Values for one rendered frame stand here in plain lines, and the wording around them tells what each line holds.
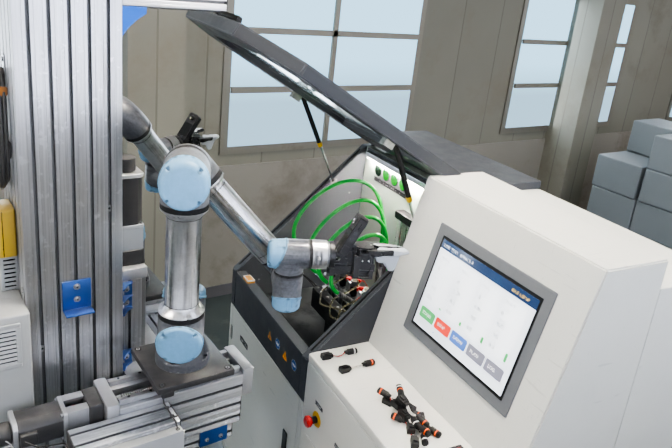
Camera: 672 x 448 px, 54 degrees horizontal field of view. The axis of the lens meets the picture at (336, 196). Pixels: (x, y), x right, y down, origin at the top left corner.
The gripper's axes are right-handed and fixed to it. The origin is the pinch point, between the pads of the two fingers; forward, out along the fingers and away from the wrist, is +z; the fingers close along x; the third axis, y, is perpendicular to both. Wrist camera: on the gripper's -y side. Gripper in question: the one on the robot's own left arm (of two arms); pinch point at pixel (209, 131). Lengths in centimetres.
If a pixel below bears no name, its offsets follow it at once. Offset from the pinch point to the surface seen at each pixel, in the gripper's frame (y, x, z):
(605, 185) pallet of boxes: 58, 126, 353
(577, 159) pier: 54, 95, 387
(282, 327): 42, 69, -33
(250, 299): 49, 45, -18
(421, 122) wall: 35, -4, 254
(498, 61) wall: -15, 20, 318
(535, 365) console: -1, 149, -53
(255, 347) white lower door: 64, 54, -22
